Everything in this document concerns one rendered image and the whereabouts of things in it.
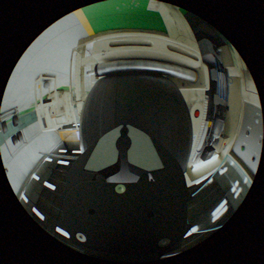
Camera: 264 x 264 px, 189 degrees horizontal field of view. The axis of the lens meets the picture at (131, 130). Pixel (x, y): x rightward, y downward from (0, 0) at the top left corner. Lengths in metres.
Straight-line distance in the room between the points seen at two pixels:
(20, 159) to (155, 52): 11.30
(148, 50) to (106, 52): 0.11
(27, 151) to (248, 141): 12.06
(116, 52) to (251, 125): 0.74
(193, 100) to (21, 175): 11.79
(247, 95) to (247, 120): 0.15
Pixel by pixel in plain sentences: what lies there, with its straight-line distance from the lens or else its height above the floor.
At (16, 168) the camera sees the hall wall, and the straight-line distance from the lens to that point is 11.21.
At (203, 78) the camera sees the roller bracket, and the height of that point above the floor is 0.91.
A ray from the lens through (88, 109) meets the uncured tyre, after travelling 0.17.
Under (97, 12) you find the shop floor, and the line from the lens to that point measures 1.14.
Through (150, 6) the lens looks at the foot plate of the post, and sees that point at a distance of 1.10.
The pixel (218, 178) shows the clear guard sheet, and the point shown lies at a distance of 0.81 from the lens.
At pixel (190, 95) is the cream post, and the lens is 0.41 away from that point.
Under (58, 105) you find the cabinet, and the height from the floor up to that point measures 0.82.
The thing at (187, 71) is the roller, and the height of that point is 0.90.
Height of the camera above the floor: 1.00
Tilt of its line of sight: 24 degrees up
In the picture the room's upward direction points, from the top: 177 degrees clockwise
